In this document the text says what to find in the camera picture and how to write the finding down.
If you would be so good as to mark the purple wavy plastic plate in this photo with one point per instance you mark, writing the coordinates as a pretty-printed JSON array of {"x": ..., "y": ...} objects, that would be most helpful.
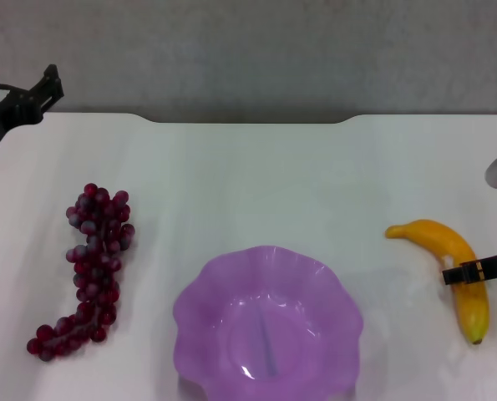
[{"x": 269, "y": 326}]

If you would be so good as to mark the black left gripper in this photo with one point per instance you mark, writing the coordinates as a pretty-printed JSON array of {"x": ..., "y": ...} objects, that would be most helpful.
[{"x": 10, "y": 110}]

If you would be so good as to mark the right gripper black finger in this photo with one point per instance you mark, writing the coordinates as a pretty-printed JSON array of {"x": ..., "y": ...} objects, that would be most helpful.
[{"x": 469, "y": 271}]

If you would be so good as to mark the yellow banana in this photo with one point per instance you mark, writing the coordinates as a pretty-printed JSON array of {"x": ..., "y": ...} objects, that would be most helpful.
[{"x": 440, "y": 238}]

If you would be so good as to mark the red purple grape bunch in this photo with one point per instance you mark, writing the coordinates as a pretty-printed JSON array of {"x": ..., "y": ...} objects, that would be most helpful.
[{"x": 91, "y": 267}]

